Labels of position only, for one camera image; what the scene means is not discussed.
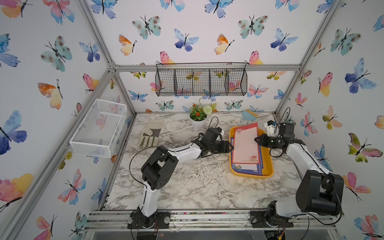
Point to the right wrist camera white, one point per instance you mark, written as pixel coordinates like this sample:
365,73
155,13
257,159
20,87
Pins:
271,128

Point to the potted flower plant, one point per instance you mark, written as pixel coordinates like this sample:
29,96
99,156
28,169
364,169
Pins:
199,112

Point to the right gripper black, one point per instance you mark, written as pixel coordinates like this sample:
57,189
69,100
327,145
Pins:
263,142

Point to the black wire wall basket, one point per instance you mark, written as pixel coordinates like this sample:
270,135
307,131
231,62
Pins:
201,79

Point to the blue dustpan brush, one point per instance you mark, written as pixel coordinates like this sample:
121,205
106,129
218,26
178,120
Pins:
249,116

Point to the beige work glove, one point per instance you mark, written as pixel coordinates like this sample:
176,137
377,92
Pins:
150,134

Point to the red pink stationery paper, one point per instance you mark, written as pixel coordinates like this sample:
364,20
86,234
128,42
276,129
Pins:
246,149

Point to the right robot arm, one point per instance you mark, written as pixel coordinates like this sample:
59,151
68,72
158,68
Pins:
319,193

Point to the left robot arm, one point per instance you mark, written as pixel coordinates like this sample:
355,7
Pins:
158,170

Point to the yellow storage tray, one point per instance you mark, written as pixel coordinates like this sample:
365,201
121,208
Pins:
268,169

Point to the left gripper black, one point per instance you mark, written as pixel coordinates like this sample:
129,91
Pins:
224,149

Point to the white mesh wall basket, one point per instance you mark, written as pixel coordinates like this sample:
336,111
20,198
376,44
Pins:
98,132

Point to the blue stationery paper stack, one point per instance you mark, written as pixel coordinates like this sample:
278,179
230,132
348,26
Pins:
248,169

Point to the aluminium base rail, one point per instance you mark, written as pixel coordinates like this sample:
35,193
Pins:
203,220

